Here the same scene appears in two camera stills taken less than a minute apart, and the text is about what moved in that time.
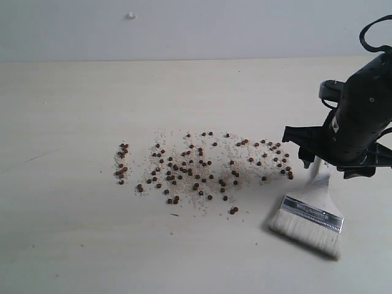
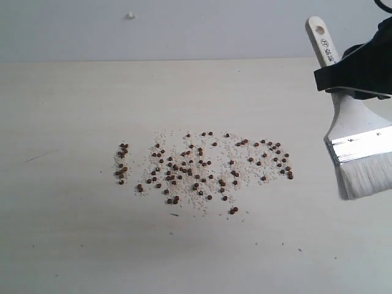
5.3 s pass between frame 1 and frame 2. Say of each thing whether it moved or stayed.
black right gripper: moved
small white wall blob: stayed
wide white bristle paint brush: moved
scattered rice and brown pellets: stayed
